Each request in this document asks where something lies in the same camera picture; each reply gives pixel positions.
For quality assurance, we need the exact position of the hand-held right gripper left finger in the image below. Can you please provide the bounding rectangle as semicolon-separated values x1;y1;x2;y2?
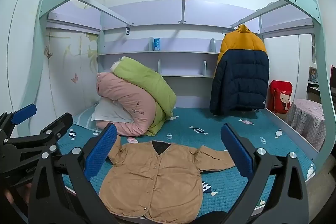
28;123;118;224

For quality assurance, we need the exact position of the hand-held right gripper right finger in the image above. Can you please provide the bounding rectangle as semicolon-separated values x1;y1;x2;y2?
220;123;310;224

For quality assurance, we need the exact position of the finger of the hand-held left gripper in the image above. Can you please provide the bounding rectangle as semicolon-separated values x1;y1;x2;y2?
4;112;74;161
0;103;37;139

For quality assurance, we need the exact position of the tan button-up jacket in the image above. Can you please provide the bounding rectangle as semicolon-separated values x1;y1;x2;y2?
98;136;236;220

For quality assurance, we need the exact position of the person's left hand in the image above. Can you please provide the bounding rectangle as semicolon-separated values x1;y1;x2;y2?
3;187;17;204

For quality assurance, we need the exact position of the teal striped pillow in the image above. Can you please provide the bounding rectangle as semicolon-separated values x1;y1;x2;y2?
71;106;101;133

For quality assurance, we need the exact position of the white pillow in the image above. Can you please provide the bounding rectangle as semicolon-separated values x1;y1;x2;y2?
91;98;135;125

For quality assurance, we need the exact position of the teal candy-print bed sheet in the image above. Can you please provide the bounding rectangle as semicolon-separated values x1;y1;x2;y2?
56;106;315;219

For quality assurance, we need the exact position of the white wardrobe with butterfly decals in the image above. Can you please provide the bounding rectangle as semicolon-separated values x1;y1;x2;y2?
0;0;101;140

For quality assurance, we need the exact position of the pink quilt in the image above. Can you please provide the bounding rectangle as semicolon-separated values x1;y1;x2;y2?
95;72;158;136

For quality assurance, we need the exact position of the red cartoon bag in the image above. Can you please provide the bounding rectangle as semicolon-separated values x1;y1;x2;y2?
268;80;293;113

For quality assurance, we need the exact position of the yellow and navy puffer jacket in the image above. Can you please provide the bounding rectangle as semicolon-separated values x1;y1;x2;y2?
209;25;270;115

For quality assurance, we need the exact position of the table with patterned cloth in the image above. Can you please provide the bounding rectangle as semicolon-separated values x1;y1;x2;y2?
285;98;326;152

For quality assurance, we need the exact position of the green quilt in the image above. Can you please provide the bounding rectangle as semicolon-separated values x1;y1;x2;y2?
113;56;177;136

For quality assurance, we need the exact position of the framed picture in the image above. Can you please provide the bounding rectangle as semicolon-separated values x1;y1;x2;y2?
308;67;318;83

